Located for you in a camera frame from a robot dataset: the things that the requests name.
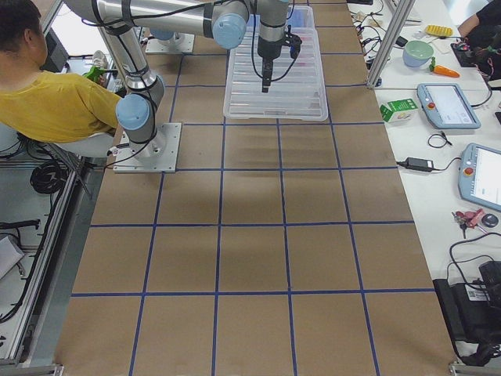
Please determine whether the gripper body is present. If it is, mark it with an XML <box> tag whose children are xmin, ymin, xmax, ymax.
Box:
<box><xmin>258</xmin><ymin>36</ymin><xmax>283</xmax><ymax>78</ymax></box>

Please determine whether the clear plastic box lid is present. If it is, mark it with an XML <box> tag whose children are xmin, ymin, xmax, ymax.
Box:
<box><xmin>223</xmin><ymin>27</ymin><xmax>328</xmax><ymax>121</ymax></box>

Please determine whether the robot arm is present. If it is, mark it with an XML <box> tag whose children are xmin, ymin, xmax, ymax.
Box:
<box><xmin>150</xmin><ymin>28</ymin><xmax>183</xmax><ymax>44</ymax></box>
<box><xmin>66</xmin><ymin>1</ymin><xmax>301</xmax><ymax>159</ymax></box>

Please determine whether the clear plastic storage box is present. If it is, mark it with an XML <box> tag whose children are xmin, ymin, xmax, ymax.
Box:
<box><xmin>286</xmin><ymin>5</ymin><xmax>315</xmax><ymax>31</ymax></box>

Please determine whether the green milk carton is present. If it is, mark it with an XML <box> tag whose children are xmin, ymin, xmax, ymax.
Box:
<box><xmin>380</xmin><ymin>98</ymin><xmax>418</xmax><ymax>123</ymax></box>

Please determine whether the green bowl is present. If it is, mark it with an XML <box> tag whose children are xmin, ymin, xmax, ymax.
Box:
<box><xmin>402</xmin><ymin>40</ymin><xmax>434</xmax><ymax>67</ymax></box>

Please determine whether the yellow corn toy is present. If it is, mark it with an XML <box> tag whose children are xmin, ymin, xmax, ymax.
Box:
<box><xmin>424</xmin><ymin>24</ymin><xmax>453</xmax><ymax>38</ymax></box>

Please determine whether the black power adapter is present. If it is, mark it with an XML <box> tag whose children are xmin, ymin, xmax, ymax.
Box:
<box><xmin>405</xmin><ymin>157</ymin><xmax>434</xmax><ymax>172</ymax></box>

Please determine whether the toy carrot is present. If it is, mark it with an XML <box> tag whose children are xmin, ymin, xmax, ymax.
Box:
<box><xmin>429</xmin><ymin>56</ymin><xmax>460</xmax><ymax>78</ymax></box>

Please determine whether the teach pendant tablet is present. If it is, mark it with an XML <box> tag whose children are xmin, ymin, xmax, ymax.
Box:
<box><xmin>458</xmin><ymin>143</ymin><xmax>500</xmax><ymax>212</ymax></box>
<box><xmin>416</xmin><ymin>83</ymin><xmax>481</xmax><ymax>130</ymax></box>

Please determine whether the person in yellow shirt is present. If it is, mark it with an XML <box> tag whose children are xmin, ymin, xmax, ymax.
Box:
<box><xmin>1</xmin><ymin>1</ymin><xmax>120</xmax><ymax>143</ymax></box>

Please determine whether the key bunch with pink tag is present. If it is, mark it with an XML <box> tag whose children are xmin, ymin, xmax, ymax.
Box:
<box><xmin>452</xmin><ymin>208</ymin><xmax>485</xmax><ymax>239</ymax></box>

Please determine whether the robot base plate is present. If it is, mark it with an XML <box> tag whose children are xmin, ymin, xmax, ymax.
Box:
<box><xmin>112</xmin><ymin>122</ymin><xmax>182</xmax><ymax>173</ymax></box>
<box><xmin>146</xmin><ymin>33</ymin><xmax>195</xmax><ymax>55</ymax></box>

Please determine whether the aluminium frame post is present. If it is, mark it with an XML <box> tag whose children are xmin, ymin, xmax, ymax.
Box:
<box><xmin>366</xmin><ymin>0</ymin><xmax>415</xmax><ymax>89</ymax></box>

